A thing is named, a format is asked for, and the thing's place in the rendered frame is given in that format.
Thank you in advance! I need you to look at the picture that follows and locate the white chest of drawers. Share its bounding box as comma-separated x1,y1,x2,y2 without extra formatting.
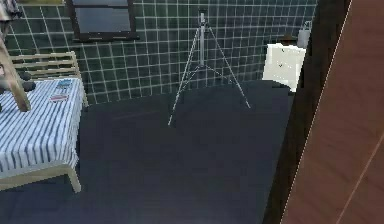
262,42,307,93

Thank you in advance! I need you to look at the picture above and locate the dark round object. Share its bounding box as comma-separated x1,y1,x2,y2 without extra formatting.
21,80,37,93

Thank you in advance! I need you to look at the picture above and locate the white spray bottle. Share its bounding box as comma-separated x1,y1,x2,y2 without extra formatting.
297,20,313,49

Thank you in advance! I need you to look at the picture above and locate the dark framed window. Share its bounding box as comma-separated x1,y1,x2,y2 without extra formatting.
65,0,140,43

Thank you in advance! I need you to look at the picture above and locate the blue book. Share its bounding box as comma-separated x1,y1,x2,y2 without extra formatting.
55,79,73,90

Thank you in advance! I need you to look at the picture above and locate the dark bowl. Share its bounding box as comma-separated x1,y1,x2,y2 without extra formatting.
279,33,298,46

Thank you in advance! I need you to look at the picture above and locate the brown wooden room door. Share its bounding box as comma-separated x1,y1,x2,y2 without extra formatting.
262,0,384,224

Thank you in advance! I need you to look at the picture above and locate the wooden bed with striped cover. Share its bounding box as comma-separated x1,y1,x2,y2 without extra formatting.
0,50,90,194

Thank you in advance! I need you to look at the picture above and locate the silver tripod stand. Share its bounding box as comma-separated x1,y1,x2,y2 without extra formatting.
167,7,252,127

